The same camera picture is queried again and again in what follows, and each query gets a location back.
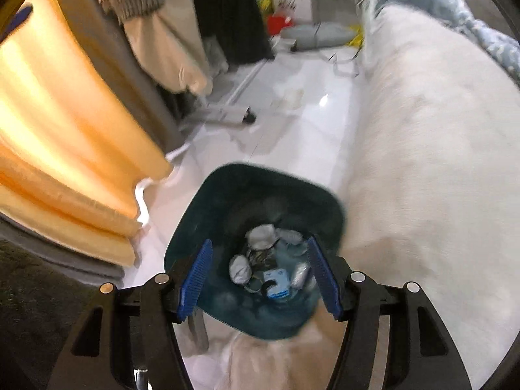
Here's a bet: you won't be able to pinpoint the blue white small package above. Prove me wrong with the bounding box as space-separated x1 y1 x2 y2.
262 268 291 299

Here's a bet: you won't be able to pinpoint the white sock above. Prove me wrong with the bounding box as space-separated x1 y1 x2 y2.
246 224 279 251
228 254 252 285

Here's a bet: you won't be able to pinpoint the dark teal trash bin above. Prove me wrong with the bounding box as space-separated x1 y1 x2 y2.
164 163 345 341

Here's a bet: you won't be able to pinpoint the bubble wrap roll lower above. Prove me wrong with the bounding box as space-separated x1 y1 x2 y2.
291 262 310 291

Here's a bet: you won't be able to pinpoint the bubble wrap roll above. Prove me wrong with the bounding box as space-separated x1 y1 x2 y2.
291 262 310 291
276 229 303 246

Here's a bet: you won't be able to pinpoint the bubble wrap roll upper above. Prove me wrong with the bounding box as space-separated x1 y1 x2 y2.
276 229 303 246

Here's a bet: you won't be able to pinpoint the grey-green bed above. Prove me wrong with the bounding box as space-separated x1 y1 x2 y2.
342 5 519 388

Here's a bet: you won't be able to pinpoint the orange curtain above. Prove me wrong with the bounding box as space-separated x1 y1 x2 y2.
1 0 172 267

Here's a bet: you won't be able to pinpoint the white clothes rack base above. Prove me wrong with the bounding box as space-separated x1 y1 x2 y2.
180 60 267 129

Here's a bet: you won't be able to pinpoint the black hanging coat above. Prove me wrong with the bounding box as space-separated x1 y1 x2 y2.
193 0 275 65

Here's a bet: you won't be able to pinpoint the red box on floor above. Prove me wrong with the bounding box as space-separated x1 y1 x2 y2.
266 14 293 36

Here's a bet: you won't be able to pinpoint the blue patterned blanket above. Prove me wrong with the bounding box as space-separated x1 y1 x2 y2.
445 0 519 83

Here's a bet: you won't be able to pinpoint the black cable on floor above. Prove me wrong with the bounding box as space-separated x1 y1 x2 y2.
326 46 365 79

